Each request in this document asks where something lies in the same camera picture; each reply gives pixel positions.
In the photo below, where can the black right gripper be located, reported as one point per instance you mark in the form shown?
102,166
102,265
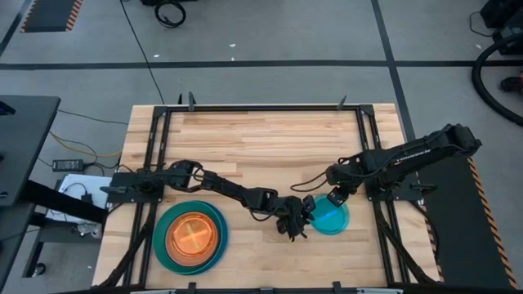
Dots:
345,175

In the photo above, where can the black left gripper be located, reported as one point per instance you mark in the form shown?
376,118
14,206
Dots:
291,212

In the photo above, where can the clear teal plastic plate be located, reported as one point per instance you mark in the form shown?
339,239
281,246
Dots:
333,224

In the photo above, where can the clear orange plastic plate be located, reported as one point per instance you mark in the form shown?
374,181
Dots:
192,239

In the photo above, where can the opaque dark green plate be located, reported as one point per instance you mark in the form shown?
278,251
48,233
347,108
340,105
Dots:
162,239

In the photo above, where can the large opaque teal plate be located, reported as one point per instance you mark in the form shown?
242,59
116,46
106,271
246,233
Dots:
157,241

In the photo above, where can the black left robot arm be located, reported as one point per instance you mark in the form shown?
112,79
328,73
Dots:
229,190

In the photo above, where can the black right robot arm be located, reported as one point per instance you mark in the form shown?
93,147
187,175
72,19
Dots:
408,157

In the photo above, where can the opaque blue plastic plate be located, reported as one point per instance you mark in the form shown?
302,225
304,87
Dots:
225,239

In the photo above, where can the black mat orange striped edge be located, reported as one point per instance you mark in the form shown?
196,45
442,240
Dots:
49,14
461,228

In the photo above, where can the white flat panel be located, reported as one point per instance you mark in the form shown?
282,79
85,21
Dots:
73,183

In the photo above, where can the black floor equipment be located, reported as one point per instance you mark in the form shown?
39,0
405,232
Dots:
506,16

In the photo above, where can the black power brick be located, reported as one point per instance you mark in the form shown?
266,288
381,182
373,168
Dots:
67,165

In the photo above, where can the black side desk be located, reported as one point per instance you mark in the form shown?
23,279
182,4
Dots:
24,143

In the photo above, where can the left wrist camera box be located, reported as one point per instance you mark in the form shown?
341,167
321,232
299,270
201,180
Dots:
308,203

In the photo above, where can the black aluminium rig frame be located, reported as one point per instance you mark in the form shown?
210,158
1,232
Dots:
265,108

